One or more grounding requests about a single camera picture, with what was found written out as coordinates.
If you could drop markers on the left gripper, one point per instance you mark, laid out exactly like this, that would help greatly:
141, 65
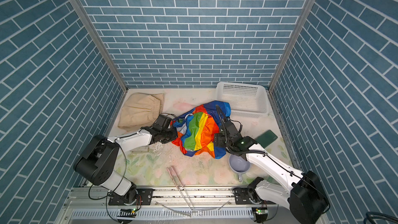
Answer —
174, 136

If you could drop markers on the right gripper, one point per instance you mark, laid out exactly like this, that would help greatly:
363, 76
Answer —
217, 139

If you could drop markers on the beige shorts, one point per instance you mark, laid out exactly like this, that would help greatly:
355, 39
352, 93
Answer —
140, 110

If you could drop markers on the rainbow coloured shorts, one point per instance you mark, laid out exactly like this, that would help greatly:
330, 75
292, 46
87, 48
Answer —
196, 129

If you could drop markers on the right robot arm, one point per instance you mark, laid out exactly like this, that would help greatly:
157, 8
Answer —
301, 193

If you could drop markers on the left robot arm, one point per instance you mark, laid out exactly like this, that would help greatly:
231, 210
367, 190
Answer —
96, 163

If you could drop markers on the clear plastic tube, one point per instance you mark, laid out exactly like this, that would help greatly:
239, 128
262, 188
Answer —
142, 149

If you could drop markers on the lavender mug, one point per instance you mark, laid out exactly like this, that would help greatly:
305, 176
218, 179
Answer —
239, 165

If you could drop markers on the white plastic basket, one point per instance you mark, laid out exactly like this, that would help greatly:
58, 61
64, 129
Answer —
245, 100

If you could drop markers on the pink chopstick pair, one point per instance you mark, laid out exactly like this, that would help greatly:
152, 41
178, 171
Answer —
180, 187

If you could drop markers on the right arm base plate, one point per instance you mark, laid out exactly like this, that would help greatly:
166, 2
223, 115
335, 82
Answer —
248, 196

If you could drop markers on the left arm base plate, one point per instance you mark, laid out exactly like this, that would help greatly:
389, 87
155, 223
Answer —
138, 197

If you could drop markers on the white cable duct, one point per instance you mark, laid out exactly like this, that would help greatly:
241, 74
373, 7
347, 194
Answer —
162, 214

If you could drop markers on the aluminium front rail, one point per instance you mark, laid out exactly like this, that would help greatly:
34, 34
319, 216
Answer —
201, 196

